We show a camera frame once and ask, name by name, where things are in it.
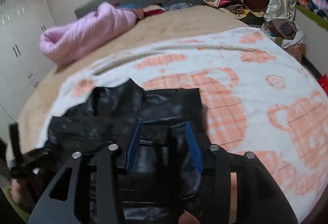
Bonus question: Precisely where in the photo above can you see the black leather jacket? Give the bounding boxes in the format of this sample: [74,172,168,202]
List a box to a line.
[46,78,231,224]

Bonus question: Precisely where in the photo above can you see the red and teal clothes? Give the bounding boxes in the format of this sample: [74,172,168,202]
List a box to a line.
[114,2,193,19]

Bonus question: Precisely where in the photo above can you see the bag of clothes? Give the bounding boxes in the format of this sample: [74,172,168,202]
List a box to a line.
[261,19,305,49]

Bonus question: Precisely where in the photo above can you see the person's left hand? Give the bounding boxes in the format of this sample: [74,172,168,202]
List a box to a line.
[11,179,35,213]

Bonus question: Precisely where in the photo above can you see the person's right hand thumb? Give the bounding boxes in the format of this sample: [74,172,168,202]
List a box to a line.
[178,211,200,224]

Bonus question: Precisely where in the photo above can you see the beige plush bed cover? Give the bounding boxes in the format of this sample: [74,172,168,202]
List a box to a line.
[18,6,246,153]

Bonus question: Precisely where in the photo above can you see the white and pink plaid blanket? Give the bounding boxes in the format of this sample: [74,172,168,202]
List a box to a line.
[49,28,327,221]

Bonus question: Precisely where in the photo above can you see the pink puffy quilted coat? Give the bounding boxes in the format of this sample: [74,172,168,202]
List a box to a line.
[40,2,137,67]

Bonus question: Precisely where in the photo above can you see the white glossy wardrobe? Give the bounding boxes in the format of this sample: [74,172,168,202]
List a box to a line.
[0,0,57,143]

